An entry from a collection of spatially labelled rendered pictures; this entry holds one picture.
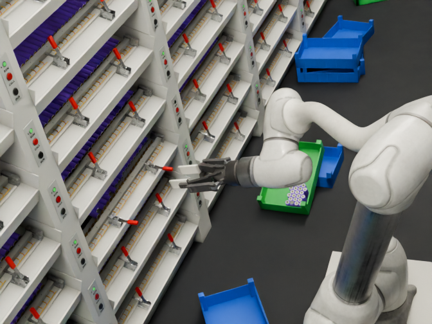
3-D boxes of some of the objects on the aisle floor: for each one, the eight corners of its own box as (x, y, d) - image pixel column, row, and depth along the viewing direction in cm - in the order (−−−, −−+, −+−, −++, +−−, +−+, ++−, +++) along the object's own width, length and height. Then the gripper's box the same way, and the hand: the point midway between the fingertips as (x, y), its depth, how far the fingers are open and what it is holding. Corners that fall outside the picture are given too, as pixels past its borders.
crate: (344, 158, 320) (342, 143, 315) (332, 188, 306) (330, 173, 301) (277, 152, 332) (275, 137, 327) (263, 180, 318) (260, 166, 313)
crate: (308, 215, 296) (305, 206, 289) (261, 209, 304) (256, 199, 297) (324, 150, 309) (321, 139, 302) (278, 145, 317) (274, 135, 310)
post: (135, 368, 252) (-68, -159, 150) (122, 391, 245) (-99, -144, 143) (84, 356, 259) (-141, -153, 157) (71, 378, 253) (-173, -137, 151)
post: (211, 226, 301) (98, -243, 198) (202, 242, 294) (81, -234, 192) (167, 220, 308) (36, -235, 206) (157, 236, 302) (17, -226, 200)
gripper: (235, 204, 214) (167, 206, 226) (256, 162, 227) (191, 167, 239) (225, 183, 210) (157, 188, 222) (248, 142, 224) (182, 148, 235)
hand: (183, 176), depth 229 cm, fingers open, 6 cm apart
